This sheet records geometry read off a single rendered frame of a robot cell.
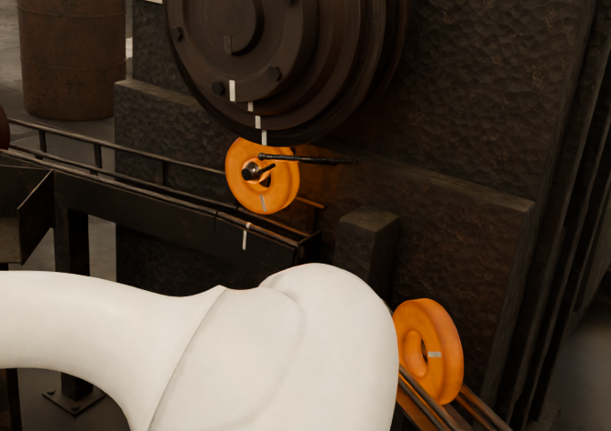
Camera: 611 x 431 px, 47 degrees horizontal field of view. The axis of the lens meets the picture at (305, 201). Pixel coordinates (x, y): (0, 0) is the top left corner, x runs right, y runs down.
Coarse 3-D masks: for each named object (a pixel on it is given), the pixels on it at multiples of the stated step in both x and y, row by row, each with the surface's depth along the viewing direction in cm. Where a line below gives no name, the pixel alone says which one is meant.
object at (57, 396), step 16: (64, 208) 167; (64, 224) 168; (80, 224) 171; (64, 240) 170; (80, 240) 172; (64, 256) 172; (80, 256) 174; (64, 272) 174; (80, 272) 176; (272, 272) 135; (64, 384) 190; (80, 384) 188; (64, 400) 189; (80, 400) 189; (96, 400) 190
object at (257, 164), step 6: (294, 150) 139; (246, 162) 131; (252, 162) 131; (258, 162) 131; (246, 168) 130; (252, 168) 130; (258, 168) 130; (246, 174) 130; (252, 174) 130; (258, 174) 130; (264, 174) 131; (270, 174) 133; (246, 180) 131; (252, 180) 131; (258, 180) 131
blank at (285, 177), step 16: (240, 144) 133; (256, 144) 131; (240, 160) 134; (272, 160) 130; (240, 176) 135; (272, 176) 131; (288, 176) 129; (240, 192) 136; (256, 192) 134; (272, 192) 132; (288, 192) 130; (256, 208) 135; (272, 208) 133
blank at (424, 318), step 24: (408, 312) 105; (432, 312) 100; (408, 336) 106; (432, 336) 99; (456, 336) 98; (408, 360) 107; (432, 360) 100; (456, 360) 97; (408, 384) 106; (432, 384) 100; (456, 384) 98
